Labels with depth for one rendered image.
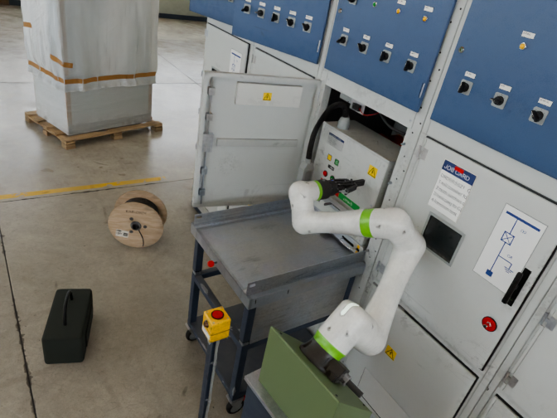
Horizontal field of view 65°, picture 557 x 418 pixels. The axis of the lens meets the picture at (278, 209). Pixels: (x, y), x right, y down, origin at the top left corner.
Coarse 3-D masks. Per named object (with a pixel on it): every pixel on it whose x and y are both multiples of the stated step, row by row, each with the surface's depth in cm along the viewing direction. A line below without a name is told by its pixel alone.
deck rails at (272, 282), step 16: (240, 208) 236; (256, 208) 242; (272, 208) 249; (288, 208) 256; (208, 224) 228; (224, 224) 231; (352, 256) 217; (288, 272) 195; (304, 272) 202; (320, 272) 209; (256, 288) 188; (272, 288) 194
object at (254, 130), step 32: (224, 96) 217; (256, 96) 220; (288, 96) 226; (224, 128) 226; (256, 128) 232; (288, 128) 240; (224, 160) 236; (256, 160) 243; (288, 160) 251; (224, 192) 247; (256, 192) 255
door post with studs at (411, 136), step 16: (464, 0) 158; (448, 32) 165; (448, 48) 166; (432, 80) 174; (432, 96) 175; (416, 128) 184; (400, 144) 190; (400, 160) 193; (400, 176) 195; (368, 256) 219; (368, 272) 221
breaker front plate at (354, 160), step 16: (320, 144) 237; (352, 144) 216; (320, 160) 239; (352, 160) 218; (368, 160) 209; (384, 160) 201; (320, 176) 241; (336, 176) 230; (352, 176) 220; (368, 176) 211; (352, 192) 222; (368, 192) 212; (320, 208) 245; (336, 208) 234; (368, 208) 214
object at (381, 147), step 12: (348, 132) 224; (360, 132) 227; (372, 132) 231; (360, 144) 212; (372, 144) 215; (384, 144) 218; (396, 144) 221; (384, 156) 204; (396, 156) 207; (384, 180) 204; (384, 192) 209
